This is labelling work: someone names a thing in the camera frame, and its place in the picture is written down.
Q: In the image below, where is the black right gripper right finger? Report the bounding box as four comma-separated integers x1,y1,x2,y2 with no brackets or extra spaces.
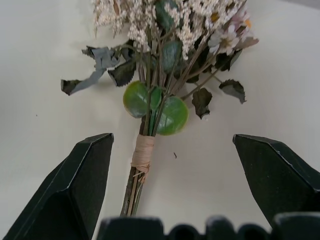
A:
232,133,320,227

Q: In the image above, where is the white daisy flower bouquet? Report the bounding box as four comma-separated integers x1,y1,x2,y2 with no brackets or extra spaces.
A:
60,0,260,217

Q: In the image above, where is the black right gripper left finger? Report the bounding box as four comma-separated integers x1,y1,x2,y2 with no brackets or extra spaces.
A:
2,132,115,240

